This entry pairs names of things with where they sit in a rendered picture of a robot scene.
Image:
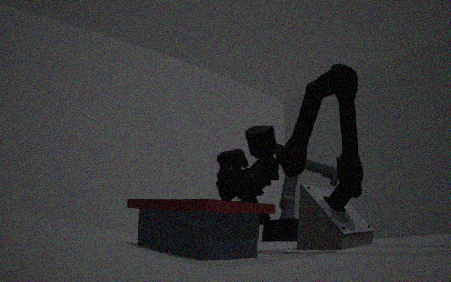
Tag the red panel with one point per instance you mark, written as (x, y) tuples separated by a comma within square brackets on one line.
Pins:
[(201, 205)]

